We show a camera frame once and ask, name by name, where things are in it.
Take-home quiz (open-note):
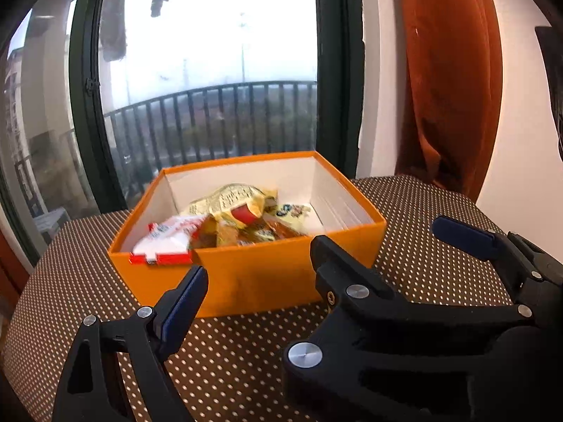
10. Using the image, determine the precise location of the dark green window frame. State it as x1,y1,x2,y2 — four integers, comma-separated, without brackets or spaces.
1,0,365,264

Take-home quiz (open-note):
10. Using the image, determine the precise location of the red white wafer packet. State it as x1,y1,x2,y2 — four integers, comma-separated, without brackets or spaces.
129,215,207,266

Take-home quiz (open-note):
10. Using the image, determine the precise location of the yellow honey butter chip bag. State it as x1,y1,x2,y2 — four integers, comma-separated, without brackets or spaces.
181,183,278,229

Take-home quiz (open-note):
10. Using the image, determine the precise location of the orange clear snack packet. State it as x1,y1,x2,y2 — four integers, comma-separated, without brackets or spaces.
190,217,303,250

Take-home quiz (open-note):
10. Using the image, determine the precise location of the black balcony railing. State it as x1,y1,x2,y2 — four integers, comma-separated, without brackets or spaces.
12,80,319,218

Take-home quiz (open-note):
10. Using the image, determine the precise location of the pale yellow cartoon snack packet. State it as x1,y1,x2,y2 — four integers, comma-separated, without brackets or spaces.
274,203,312,232

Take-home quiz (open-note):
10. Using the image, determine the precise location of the air conditioner outdoor unit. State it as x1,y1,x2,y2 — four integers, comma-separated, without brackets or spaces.
33,208,70,245

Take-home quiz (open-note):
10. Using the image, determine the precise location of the orange cardboard box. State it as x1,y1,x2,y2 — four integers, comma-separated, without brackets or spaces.
108,152,386,317

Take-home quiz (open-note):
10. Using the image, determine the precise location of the grey hanging garment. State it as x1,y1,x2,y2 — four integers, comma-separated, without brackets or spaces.
99,0,126,62

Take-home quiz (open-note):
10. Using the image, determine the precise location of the rust orange right curtain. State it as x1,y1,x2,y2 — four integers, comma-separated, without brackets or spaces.
396,0,503,200

